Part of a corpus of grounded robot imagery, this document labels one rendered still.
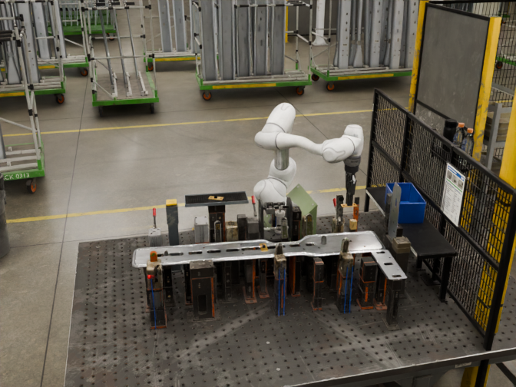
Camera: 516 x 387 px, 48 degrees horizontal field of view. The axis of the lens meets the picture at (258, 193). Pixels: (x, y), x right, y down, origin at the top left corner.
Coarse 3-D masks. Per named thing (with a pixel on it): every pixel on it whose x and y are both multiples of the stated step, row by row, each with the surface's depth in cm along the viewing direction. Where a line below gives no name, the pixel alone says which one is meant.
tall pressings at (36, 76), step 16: (0, 0) 904; (16, 0) 912; (0, 16) 933; (32, 32) 935; (16, 48) 957; (32, 48) 936; (16, 64) 959; (32, 64) 943; (0, 80) 961; (16, 80) 945; (32, 80) 952
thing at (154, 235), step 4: (152, 228) 327; (152, 232) 323; (156, 232) 322; (160, 232) 323; (152, 236) 320; (156, 236) 320; (160, 236) 321; (152, 240) 321; (156, 240) 321; (160, 240) 322; (152, 244) 322; (156, 244) 322; (160, 244) 323; (164, 284) 337; (164, 288) 334
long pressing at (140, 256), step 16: (256, 240) 325; (304, 240) 326; (320, 240) 326; (336, 240) 326; (352, 240) 326; (368, 240) 326; (144, 256) 310; (160, 256) 310; (176, 256) 310; (192, 256) 310; (208, 256) 310; (224, 256) 310; (240, 256) 310; (256, 256) 310; (272, 256) 311
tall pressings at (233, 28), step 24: (216, 0) 972; (240, 0) 960; (264, 0) 966; (240, 24) 975; (264, 24) 981; (216, 48) 953; (240, 48) 989; (264, 48) 995; (216, 72) 967; (240, 72) 1003; (264, 72) 1009
